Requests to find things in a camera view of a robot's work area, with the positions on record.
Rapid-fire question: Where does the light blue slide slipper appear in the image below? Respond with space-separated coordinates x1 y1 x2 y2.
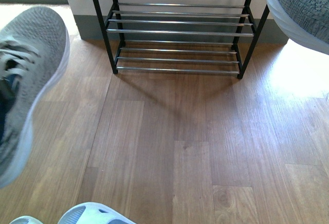
58 202 134 224

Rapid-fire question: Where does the grey sneaker navy collar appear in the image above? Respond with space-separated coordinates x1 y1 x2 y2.
1 6 70 188

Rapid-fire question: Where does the black metal shoe rack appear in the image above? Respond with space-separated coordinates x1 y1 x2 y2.
93 0 269 79

